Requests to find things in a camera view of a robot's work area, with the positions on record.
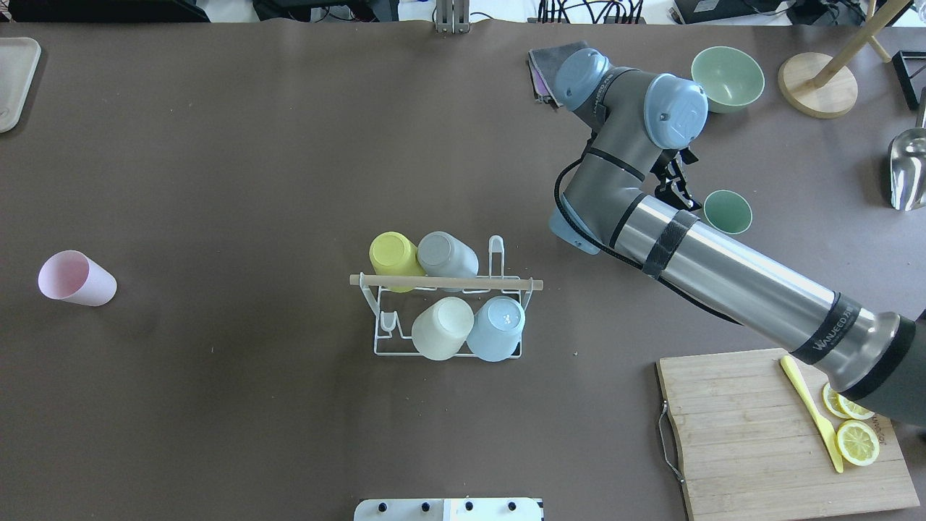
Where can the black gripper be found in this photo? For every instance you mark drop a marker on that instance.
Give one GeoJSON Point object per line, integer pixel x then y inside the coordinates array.
{"type": "Point", "coordinates": [678, 187]}

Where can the green plastic cup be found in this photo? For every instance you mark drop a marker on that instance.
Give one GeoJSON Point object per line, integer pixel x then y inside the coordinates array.
{"type": "Point", "coordinates": [728, 212]}

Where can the pink plastic cup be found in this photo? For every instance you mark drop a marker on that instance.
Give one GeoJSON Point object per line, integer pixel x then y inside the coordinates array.
{"type": "Point", "coordinates": [73, 277]}

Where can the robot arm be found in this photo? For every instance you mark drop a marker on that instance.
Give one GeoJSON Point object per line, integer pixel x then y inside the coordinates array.
{"type": "Point", "coordinates": [874, 359]}

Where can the blue plastic cup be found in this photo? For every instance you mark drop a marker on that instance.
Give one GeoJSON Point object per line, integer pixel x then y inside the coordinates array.
{"type": "Point", "coordinates": [497, 329]}

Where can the grey plastic cup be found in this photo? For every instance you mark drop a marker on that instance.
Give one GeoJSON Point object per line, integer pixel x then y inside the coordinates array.
{"type": "Point", "coordinates": [442, 255]}

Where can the cream plastic cup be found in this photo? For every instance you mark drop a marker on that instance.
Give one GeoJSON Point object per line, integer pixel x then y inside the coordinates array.
{"type": "Point", "coordinates": [440, 331]}

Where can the yellow plastic cup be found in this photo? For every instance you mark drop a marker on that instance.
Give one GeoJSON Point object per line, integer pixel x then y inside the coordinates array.
{"type": "Point", "coordinates": [392, 254]}

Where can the green bowl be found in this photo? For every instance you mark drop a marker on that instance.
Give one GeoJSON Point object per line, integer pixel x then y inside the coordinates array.
{"type": "Point", "coordinates": [731, 79]}

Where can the wooden mug tree stand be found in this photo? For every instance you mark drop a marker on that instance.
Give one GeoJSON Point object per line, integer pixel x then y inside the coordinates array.
{"type": "Point", "coordinates": [824, 87]}

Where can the grey folded cloth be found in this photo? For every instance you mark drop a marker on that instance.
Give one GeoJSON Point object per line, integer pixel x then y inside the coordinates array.
{"type": "Point", "coordinates": [545, 64]}

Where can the metal scoop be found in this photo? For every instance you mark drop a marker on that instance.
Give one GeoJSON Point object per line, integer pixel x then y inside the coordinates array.
{"type": "Point", "coordinates": [907, 164]}

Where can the lemon slice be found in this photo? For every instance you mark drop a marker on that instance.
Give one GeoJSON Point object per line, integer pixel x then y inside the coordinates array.
{"type": "Point", "coordinates": [831, 402]}
{"type": "Point", "coordinates": [853, 410]}
{"type": "Point", "coordinates": [858, 443]}

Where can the wooden cutting board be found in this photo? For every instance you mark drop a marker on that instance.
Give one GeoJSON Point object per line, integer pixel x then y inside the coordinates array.
{"type": "Point", "coordinates": [747, 449]}

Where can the yellow plastic knife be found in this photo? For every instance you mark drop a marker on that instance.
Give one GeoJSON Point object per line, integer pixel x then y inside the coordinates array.
{"type": "Point", "coordinates": [823, 425]}

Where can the cream tray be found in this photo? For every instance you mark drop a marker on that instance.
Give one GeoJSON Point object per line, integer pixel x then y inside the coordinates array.
{"type": "Point", "coordinates": [19, 59]}

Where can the white wire cup rack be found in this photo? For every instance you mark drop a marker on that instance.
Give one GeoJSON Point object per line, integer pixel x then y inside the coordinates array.
{"type": "Point", "coordinates": [431, 300]}

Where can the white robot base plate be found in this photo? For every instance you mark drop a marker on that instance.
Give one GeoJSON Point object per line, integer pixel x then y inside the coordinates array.
{"type": "Point", "coordinates": [467, 508]}

